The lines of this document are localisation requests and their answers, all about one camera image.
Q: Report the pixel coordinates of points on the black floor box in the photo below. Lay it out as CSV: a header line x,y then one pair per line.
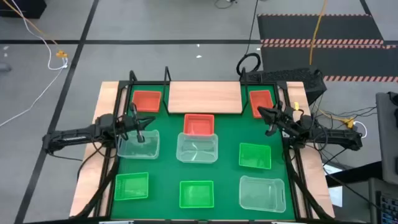
x,y
21,7

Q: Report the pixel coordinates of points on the green plastic basket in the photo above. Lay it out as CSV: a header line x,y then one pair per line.
x,y
255,155
196,194
131,186

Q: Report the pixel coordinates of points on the white paper sheet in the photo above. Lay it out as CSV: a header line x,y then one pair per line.
x,y
335,194

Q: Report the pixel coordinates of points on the yellow power plug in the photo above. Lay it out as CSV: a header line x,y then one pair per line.
x,y
349,123

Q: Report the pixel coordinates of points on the green table mat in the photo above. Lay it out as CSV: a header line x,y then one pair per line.
x,y
168,174

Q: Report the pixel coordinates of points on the black table frame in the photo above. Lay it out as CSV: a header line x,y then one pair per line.
x,y
143,83

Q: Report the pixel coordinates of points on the black hazard-striped floor mat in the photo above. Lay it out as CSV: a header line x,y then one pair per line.
x,y
342,29

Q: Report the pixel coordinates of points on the black floor beam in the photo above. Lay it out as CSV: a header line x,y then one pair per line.
x,y
357,174

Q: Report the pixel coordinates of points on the grey metal cabinet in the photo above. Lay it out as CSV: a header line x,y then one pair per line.
x,y
387,140

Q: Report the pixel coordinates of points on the yellow gripper tag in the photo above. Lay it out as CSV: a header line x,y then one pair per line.
x,y
296,106

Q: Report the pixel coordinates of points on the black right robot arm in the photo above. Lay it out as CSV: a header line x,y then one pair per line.
x,y
335,137

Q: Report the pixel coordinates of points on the grey control panel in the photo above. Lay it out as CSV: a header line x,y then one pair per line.
x,y
384,202

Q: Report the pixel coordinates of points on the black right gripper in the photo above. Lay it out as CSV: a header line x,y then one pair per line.
x,y
286,121

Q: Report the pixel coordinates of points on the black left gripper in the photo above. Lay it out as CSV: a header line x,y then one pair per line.
x,y
126,124

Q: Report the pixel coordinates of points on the clear plastic basket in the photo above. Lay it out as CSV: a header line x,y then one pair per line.
x,y
262,194
149,149
197,149

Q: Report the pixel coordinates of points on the red plastic basket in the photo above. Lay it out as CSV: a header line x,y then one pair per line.
x,y
259,99
199,124
146,101

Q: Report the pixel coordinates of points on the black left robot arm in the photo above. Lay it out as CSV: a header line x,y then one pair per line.
x,y
71,135

